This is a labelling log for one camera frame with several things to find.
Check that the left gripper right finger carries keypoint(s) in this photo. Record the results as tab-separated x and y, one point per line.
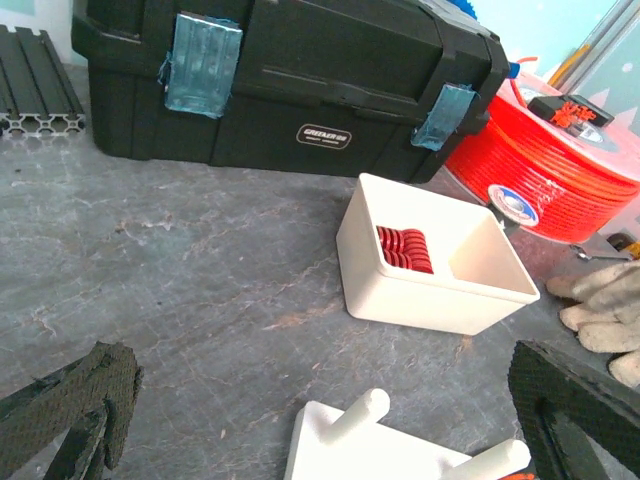
564	406

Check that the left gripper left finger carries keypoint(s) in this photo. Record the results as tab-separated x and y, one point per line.
91	401

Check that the white peg base plate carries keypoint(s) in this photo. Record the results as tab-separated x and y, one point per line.
329	443

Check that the white spring box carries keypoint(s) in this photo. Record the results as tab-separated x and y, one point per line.
478	277

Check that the red springs in box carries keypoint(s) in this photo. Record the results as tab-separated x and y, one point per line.
405	249

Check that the red filament spool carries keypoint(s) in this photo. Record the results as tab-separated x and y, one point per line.
575	183

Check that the black terminal strip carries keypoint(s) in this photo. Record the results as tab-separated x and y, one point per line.
564	111

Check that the black aluminium extrusion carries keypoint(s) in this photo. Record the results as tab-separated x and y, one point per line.
37	97

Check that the black plastic toolbox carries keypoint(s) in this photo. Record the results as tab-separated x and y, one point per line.
338	88

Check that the small solder wire spool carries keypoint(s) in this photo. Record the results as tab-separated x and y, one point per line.
511	210

